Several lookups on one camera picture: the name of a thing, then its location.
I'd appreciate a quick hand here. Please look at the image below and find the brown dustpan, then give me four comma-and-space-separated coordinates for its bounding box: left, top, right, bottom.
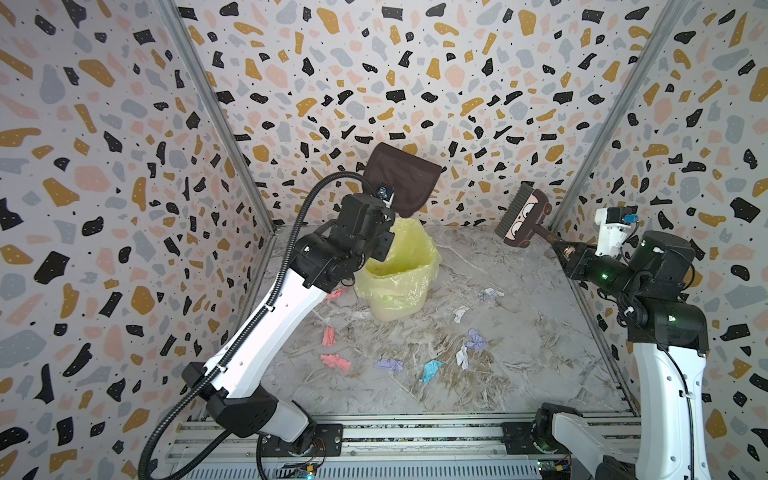
363, 143, 442, 218

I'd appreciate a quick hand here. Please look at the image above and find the brown cartoon face brush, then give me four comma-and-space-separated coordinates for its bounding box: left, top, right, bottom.
494, 183, 559, 248

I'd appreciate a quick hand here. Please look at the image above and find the bin with yellow bag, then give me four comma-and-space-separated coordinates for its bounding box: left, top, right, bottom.
354, 218, 442, 322

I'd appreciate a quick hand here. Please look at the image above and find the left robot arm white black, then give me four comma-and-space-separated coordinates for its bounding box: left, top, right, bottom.
183, 194, 396, 451

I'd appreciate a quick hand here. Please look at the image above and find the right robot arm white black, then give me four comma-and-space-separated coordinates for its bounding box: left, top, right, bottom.
535, 226, 711, 479

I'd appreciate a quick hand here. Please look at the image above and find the pink paper scrap upper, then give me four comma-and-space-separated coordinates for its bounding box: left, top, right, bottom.
325, 289, 344, 300

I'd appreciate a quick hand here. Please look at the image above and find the pink paper scrap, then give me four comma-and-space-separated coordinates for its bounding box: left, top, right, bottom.
322, 327, 336, 347
320, 354, 351, 373
325, 289, 344, 300

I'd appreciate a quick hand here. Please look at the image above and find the pale blue paper scrap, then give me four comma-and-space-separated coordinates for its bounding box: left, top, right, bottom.
479, 287, 505, 301

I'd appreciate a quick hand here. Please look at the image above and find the pink paper scrap middle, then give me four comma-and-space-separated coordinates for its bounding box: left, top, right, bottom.
322, 327, 336, 347

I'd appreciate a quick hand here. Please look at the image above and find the white paper scrap middle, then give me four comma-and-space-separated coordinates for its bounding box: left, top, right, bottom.
453, 306, 469, 323

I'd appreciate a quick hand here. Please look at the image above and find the white paper scrap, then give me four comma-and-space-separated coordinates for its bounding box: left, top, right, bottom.
453, 306, 469, 323
455, 346, 469, 371

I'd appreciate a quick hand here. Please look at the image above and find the purple paper scrap right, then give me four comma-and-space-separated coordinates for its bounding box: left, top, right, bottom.
465, 329, 488, 351

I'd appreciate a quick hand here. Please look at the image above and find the purple paper scrap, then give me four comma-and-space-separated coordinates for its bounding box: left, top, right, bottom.
465, 329, 488, 351
374, 359, 404, 373

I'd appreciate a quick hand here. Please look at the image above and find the pink paper scrap lower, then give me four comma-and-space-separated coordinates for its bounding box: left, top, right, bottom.
320, 354, 351, 373

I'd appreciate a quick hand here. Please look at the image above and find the purple paper scrap lower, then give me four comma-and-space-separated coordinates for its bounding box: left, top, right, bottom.
374, 359, 404, 373

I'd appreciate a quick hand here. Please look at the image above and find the white paper scrap lower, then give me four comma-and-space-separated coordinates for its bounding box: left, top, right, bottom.
455, 346, 469, 371

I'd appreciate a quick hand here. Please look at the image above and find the cyan paper scrap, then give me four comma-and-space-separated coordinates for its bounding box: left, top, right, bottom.
420, 360, 442, 383

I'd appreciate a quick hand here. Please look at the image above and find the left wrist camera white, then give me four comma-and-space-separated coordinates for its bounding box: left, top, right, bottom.
375, 184, 395, 208

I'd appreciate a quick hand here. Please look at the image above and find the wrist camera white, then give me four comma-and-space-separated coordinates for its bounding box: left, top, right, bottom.
594, 206, 638, 257
375, 184, 395, 208

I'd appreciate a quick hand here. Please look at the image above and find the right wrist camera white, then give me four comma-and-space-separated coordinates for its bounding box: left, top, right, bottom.
594, 206, 638, 257

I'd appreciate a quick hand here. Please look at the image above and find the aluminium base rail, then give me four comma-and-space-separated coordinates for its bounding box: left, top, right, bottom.
188, 414, 589, 479

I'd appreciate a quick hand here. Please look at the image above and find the black corrugated cable conduit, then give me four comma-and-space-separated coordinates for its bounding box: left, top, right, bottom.
137, 171, 376, 480

